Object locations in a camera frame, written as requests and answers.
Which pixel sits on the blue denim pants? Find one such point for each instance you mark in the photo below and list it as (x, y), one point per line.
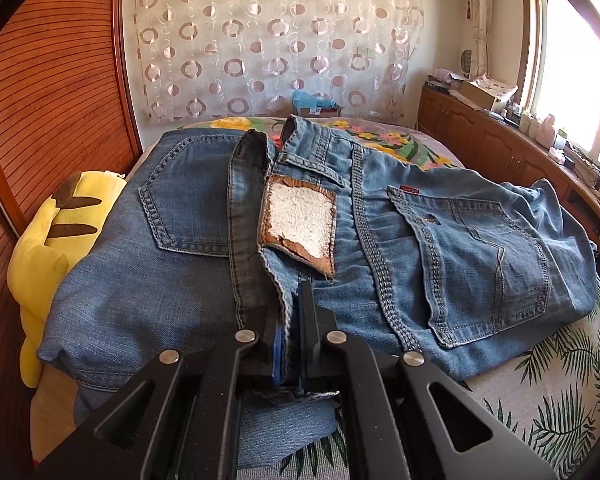
(405, 260)

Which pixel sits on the yellow plush toy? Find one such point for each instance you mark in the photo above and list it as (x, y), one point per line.
(40, 250)

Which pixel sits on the wooden window cabinet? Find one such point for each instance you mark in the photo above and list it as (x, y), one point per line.
(480, 135)

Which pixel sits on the window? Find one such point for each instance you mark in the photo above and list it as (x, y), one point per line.
(575, 85)

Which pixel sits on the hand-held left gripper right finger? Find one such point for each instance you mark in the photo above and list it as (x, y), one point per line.
(311, 350)

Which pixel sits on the circle patterned sheer curtain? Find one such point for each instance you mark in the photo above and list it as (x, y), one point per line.
(280, 35)

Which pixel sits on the cardboard box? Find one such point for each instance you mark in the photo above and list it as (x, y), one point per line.
(480, 92)

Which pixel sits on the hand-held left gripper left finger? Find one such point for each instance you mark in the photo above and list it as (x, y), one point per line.
(278, 355)

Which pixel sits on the wooden louvered wardrobe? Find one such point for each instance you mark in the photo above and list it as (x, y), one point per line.
(55, 85)

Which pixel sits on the beige window curtain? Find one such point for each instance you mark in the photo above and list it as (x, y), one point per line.
(480, 35)

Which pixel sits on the row of small bottles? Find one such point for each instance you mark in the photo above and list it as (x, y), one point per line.
(530, 122)

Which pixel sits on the palm leaf printed bedsheet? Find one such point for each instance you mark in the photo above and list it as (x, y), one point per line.
(555, 375)

